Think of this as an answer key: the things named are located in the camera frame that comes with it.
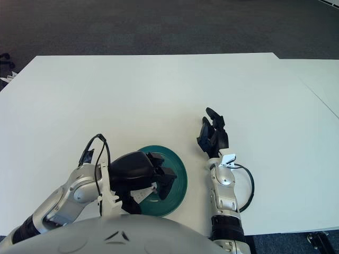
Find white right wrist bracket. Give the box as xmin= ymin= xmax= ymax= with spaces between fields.
xmin=219 ymin=153 xmax=237 ymax=167

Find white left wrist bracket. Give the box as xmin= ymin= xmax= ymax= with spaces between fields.
xmin=96 ymin=161 xmax=122 ymax=219

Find grey robot torso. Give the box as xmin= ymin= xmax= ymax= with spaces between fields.
xmin=0 ymin=213 xmax=220 ymax=254

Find white paper scraps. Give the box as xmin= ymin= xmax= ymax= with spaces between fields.
xmin=0 ymin=70 xmax=18 ymax=84

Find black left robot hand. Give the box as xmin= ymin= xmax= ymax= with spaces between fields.
xmin=108 ymin=151 xmax=177 ymax=215

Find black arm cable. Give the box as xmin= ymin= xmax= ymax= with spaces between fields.
xmin=78 ymin=134 xmax=111 ymax=217
xmin=234 ymin=163 xmax=255 ymax=212

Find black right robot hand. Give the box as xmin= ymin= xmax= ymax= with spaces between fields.
xmin=196 ymin=107 xmax=230 ymax=159

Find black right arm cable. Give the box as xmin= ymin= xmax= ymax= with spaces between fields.
xmin=234 ymin=163 xmax=255 ymax=212

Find metal table foot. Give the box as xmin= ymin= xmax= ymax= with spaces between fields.
xmin=307 ymin=231 xmax=336 ymax=254

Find green round plate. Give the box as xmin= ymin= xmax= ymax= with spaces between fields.
xmin=132 ymin=144 xmax=188 ymax=218

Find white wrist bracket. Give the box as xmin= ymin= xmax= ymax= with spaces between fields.
xmin=96 ymin=161 xmax=122 ymax=219
xmin=219 ymin=153 xmax=237 ymax=167

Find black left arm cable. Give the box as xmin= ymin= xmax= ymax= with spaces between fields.
xmin=78 ymin=134 xmax=111 ymax=217

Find black office chair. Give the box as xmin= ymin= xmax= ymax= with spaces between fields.
xmin=0 ymin=52 xmax=15 ymax=75

